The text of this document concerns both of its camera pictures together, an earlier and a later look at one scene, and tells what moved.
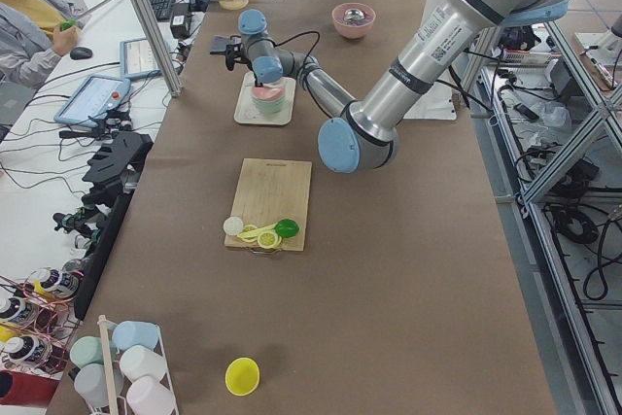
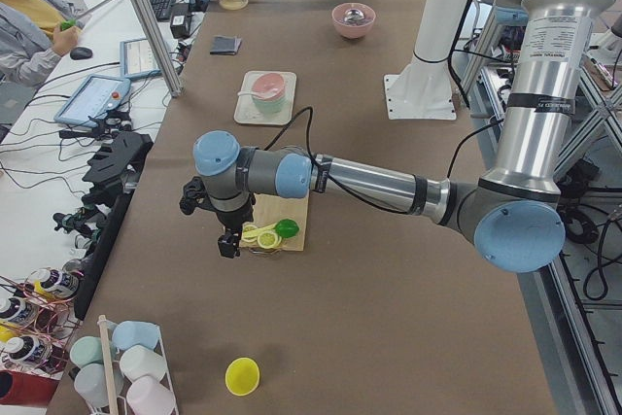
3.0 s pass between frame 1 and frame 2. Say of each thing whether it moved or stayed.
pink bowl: stayed
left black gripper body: moved
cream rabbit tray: stayed
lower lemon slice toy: stayed
